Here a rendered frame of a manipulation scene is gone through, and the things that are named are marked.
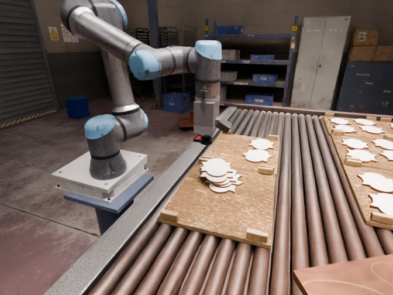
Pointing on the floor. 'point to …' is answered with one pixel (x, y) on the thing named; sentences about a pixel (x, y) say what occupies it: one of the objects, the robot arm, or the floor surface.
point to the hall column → (155, 48)
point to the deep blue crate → (176, 102)
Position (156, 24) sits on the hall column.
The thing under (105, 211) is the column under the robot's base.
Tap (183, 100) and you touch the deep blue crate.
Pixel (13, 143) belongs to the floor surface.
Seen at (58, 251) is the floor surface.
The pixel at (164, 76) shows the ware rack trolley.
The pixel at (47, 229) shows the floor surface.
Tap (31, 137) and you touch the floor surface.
